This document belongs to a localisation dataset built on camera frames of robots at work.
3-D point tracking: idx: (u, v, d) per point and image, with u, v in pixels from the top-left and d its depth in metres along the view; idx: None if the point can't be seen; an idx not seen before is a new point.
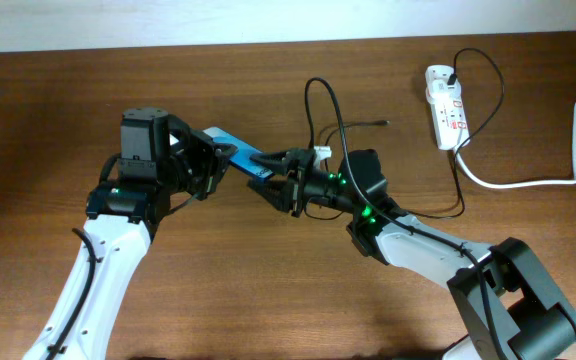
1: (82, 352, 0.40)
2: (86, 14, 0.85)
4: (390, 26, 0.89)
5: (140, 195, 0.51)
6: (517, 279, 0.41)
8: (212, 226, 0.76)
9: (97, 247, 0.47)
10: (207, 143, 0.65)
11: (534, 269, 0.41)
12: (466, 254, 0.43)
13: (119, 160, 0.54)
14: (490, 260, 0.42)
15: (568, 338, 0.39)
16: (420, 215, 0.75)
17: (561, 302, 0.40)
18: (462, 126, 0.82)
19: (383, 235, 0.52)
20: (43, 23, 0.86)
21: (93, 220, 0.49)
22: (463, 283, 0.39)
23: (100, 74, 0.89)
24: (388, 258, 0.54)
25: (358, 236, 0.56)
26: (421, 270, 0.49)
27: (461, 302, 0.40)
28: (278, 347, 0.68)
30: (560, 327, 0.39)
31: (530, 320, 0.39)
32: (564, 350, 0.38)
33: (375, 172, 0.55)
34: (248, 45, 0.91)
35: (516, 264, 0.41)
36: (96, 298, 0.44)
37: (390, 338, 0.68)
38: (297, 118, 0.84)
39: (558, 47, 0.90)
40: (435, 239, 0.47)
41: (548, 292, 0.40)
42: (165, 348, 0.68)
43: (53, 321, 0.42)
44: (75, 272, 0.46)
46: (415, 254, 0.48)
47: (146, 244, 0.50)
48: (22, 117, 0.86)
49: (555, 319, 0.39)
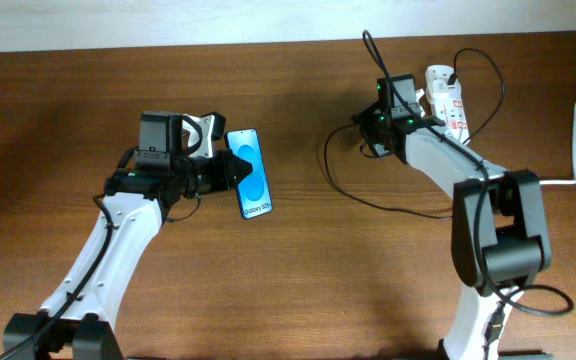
1: (98, 301, 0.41)
2: (86, 13, 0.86)
4: (390, 26, 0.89)
5: (155, 180, 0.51)
6: (515, 207, 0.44)
8: (211, 226, 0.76)
9: (115, 215, 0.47)
10: (225, 175, 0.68)
11: (536, 202, 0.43)
12: (484, 169, 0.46)
13: (136, 151, 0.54)
14: (498, 181, 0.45)
15: (532, 266, 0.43)
16: (420, 216, 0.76)
17: (541, 236, 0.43)
18: (462, 126, 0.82)
19: (413, 135, 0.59)
20: (45, 23, 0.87)
21: (111, 196, 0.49)
22: (468, 186, 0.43)
23: (99, 73, 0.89)
24: (409, 158, 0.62)
25: (391, 137, 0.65)
26: (435, 176, 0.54)
27: (459, 206, 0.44)
28: (278, 346, 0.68)
30: (530, 253, 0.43)
31: (507, 239, 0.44)
32: (526, 271, 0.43)
33: (411, 96, 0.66)
34: (248, 44, 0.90)
35: (520, 192, 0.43)
36: (113, 260, 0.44)
37: (390, 338, 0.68)
38: (297, 118, 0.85)
39: (560, 47, 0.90)
40: (460, 150, 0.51)
41: (536, 224, 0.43)
42: (166, 347, 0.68)
43: (72, 274, 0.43)
44: (93, 237, 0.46)
46: (437, 158, 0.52)
47: (157, 222, 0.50)
48: (22, 116, 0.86)
49: (529, 247, 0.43)
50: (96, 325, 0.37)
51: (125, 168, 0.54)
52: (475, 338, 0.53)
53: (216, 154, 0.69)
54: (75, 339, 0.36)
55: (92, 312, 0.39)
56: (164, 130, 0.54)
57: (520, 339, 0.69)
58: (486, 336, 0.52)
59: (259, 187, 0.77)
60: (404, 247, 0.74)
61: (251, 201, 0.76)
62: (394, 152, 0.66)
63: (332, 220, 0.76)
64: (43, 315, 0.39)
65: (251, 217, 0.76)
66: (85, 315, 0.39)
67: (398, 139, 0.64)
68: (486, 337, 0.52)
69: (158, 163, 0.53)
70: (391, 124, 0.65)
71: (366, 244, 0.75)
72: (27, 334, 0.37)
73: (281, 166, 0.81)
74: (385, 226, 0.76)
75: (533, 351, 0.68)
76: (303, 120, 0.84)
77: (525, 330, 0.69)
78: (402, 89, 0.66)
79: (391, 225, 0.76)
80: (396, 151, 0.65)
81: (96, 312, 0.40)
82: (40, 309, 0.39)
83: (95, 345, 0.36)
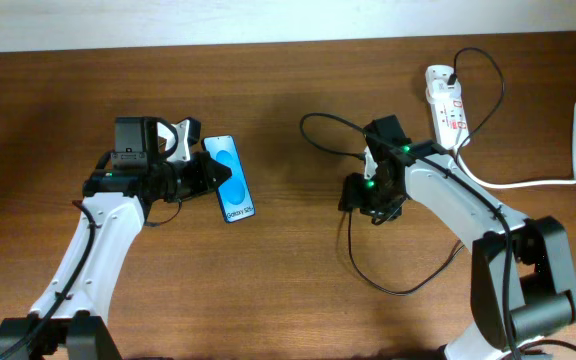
1: (89, 297, 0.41)
2: (85, 14, 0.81)
4: (391, 27, 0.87)
5: (133, 177, 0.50)
6: (539, 257, 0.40)
8: (211, 226, 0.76)
9: (96, 216, 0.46)
10: (204, 176, 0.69)
11: (562, 254, 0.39)
12: (501, 216, 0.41)
13: (112, 153, 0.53)
14: (519, 232, 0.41)
15: (561, 322, 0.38)
16: (422, 216, 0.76)
17: (571, 289, 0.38)
18: (462, 126, 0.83)
19: (413, 169, 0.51)
20: (33, 27, 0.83)
21: (91, 198, 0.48)
22: (487, 244, 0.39)
23: (96, 74, 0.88)
24: (409, 191, 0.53)
25: (392, 174, 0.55)
26: (443, 214, 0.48)
27: (477, 261, 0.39)
28: (278, 346, 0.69)
30: (561, 308, 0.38)
31: (532, 294, 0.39)
32: (558, 327, 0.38)
33: (401, 135, 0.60)
34: (247, 44, 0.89)
35: (546, 244, 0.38)
36: (98, 259, 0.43)
37: (389, 338, 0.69)
38: (296, 118, 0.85)
39: (563, 47, 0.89)
40: (468, 187, 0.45)
41: (564, 276, 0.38)
42: (166, 347, 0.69)
43: (59, 275, 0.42)
44: (75, 239, 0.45)
46: (445, 198, 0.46)
47: (139, 220, 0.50)
48: (18, 117, 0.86)
49: (558, 301, 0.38)
50: (89, 321, 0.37)
51: (103, 169, 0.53)
52: None
53: (195, 158, 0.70)
54: (68, 336, 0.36)
55: (83, 310, 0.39)
56: (140, 131, 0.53)
57: None
58: None
59: (241, 191, 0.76)
60: (404, 247, 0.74)
61: (232, 204, 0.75)
62: (391, 184, 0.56)
63: (331, 219, 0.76)
64: (33, 317, 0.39)
65: (233, 220, 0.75)
66: (77, 313, 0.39)
67: (397, 170, 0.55)
68: None
69: (137, 163, 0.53)
70: (389, 162, 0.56)
71: (366, 244, 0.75)
72: (19, 337, 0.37)
73: (281, 167, 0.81)
74: (385, 226, 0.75)
75: (534, 351, 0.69)
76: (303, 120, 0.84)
77: None
78: (386, 130, 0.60)
79: (391, 224, 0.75)
80: (393, 183, 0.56)
81: (87, 309, 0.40)
82: (30, 311, 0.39)
83: (90, 340, 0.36)
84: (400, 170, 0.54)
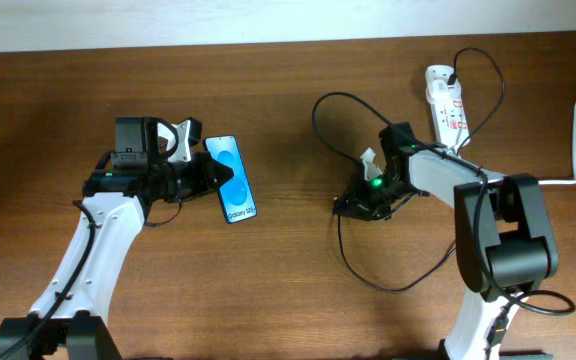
1: (89, 297, 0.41)
2: (83, 14, 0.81)
4: (391, 27, 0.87)
5: (133, 177, 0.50)
6: (516, 211, 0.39)
8: (211, 226, 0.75)
9: (96, 215, 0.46)
10: (205, 177, 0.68)
11: (537, 204, 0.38)
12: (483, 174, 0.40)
13: (112, 153, 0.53)
14: (497, 185, 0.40)
15: (539, 271, 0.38)
16: (423, 215, 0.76)
17: (547, 239, 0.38)
18: (462, 126, 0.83)
19: (415, 156, 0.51)
20: (32, 28, 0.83)
21: (91, 198, 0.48)
22: (465, 187, 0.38)
23: (96, 74, 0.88)
24: (412, 179, 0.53)
25: (398, 169, 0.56)
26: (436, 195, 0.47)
27: (458, 207, 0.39)
28: (278, 346, 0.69)
30: (538, 256, 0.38)
31: (509, 242, 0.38)
32: (535, 275, 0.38)
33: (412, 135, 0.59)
34: (248, 44, 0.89)
35: (520, 194, 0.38)
36: (98, 259, 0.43)
37: (389, 338, 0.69)
38: (297, 118, 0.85)
39: (563, 46, 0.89)
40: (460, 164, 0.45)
41: (539, 225, 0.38)
42: (167, 347, 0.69)
43: (58, 275, 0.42)
44: (75, 239, 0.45)
46: (437, 175, 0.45)
47: (138, 220, 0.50)
48: (17, 117, 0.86)
49: (535, 249, 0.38)
50: (89, 321, 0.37)
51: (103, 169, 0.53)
52: (476, 341, 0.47)
53: (195, 158, 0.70)
54: (68, 336, 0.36)
55: (83, 310, 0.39)
56: (139, 132, 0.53)
57: (518, 339, 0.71)
58: (489, 340, 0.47)
59: (242, 192, 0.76)
60: (404, 247, 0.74)
61: (234, 205, 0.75)
62: (398, 179, 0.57)
63: (331, 219, 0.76)
64: (33, 317, 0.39)
65: (234, 221, 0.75)
66: (77, 313, 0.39)
67: (403, 164, 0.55)
68: (488, 341, 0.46)
69: (137, 163, 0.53)
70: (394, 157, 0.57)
71: (366, 244, 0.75)
72: (19, 337, 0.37)
73: (281, 167, 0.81)
74: (386, 226, 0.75)
75: (533, 351, 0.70)
76: (303, 120, 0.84)
77: (526, 331, 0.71)
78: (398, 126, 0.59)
79: (391, 224, 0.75)
80: (400, 180, 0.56)
81: (87, 309, 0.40)
82: (29, 311, 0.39)
83: (90, 340, 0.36)
84: (404, 164, 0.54)
